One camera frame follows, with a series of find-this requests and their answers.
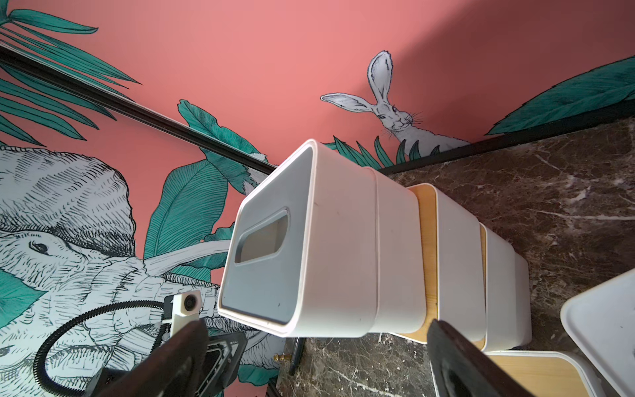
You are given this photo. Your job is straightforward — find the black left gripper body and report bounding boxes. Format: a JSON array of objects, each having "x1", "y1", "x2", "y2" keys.
[{"x1": 81, "y1": 332, "x2": 246, "y2": 396}]

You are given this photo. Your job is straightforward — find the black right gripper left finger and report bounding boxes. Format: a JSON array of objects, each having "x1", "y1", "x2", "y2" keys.
[{"x1": 99, "y1": 320, "x2": 208, "y2": 396}]

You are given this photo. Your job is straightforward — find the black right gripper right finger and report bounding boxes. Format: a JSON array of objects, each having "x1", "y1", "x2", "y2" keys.
[{"x1": 428, "y1": 319, "x2": 531, "y2": 396}]

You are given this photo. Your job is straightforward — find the large white box bamboo lid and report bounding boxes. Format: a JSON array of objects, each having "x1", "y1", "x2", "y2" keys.
[{"x1": 481, "y1": 223, "x2": 517, "y2": 352}]

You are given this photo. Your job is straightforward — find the small white box bamboo lid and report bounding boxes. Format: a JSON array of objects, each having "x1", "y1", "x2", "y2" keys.
[{"x1": 486, "y1": 351, "x2": 605, "y2": 396}]

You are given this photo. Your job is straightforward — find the white box bamboo lid corner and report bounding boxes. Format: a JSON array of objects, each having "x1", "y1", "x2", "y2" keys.
[{"x1": 400, "y1": 184, "x2": 486, "y2": 348}]

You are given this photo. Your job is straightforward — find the white box grey lid back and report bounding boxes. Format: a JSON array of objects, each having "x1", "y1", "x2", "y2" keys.
[{"x1": 218, "y1": 140, "x2": 378, "y2": 337}]

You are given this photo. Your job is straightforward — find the narrow white box bamboo lid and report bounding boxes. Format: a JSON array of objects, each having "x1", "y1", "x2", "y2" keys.
[{"x1": 370, "y1": 170, "x2": 427, "y2": 333}]

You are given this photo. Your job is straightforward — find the pink white drip tissue box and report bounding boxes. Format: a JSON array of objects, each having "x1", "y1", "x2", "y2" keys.
[{"x1": 561, "y1": 270, "x2": 634, "y2": 396}]

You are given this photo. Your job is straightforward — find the white box yellow wood lid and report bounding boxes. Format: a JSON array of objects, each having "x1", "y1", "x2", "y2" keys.
[{"x1": 515, "y1": 253, "x2": 532, "y2": 347}]

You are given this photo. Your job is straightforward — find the black corrugated cable hose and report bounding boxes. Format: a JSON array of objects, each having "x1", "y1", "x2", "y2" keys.
[{"x1": 31, "y1": 299, "x2": 172, "y2": 397}]

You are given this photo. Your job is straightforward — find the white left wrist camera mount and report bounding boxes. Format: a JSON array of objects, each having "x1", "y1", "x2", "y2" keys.
[{"x1": 161, "y1": 289, "x2": 203, "y2": 337}]

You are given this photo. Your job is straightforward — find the black left frame post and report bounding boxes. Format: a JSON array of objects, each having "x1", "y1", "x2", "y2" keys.
[{"x1": 1, "y1": 45, "x2": 275, "y2": 175}]

